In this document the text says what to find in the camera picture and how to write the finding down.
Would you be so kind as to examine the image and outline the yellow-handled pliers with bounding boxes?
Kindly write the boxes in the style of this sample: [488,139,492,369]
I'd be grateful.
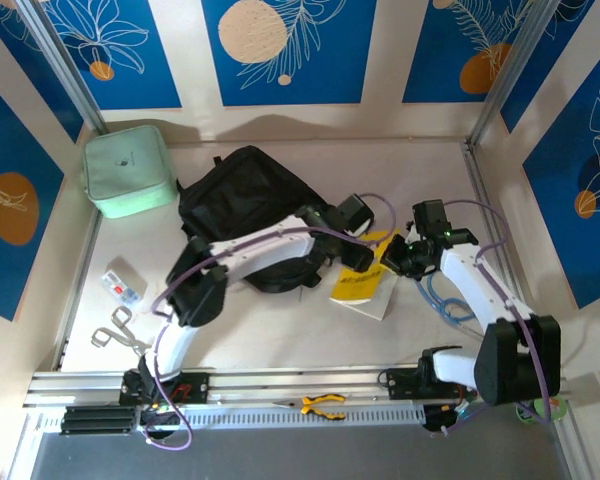
[272,393,348,421]

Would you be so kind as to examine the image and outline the yellow book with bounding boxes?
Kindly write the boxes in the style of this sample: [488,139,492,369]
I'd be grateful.
[328,228,401,323]

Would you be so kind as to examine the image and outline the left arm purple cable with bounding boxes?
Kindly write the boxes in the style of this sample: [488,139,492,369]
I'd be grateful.
[143,192,398,451]

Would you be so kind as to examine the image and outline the blue stethoscope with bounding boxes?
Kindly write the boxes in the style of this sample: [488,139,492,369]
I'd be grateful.
[414,272,486,334]

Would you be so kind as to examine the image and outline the green tape roll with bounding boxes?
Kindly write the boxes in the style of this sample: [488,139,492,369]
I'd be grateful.
[515,397,567,426]

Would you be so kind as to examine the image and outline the mint green zip pouch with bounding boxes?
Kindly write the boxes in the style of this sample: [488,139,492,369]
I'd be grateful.
[82,124,175,220]

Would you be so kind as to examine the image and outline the aluminium frame post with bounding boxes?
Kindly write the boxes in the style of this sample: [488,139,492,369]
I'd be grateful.
[467,0,564,146]
[17,0,106,134]

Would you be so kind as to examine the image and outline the black backpack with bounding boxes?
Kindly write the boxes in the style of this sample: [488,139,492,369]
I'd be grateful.
[176,144,341,294]

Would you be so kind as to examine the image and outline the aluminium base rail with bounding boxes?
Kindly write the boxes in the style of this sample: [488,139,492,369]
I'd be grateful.
[22,367,571,409]

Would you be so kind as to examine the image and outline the silver scissors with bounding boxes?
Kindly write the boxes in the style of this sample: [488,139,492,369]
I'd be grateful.
[90,305,151,357]

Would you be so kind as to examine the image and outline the black finned block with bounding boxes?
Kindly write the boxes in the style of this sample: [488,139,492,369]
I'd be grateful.
[59,404,136,435]

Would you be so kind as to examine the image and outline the white slotted cable duct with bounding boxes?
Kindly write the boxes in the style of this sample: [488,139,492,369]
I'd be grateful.
[34,403,426,431]

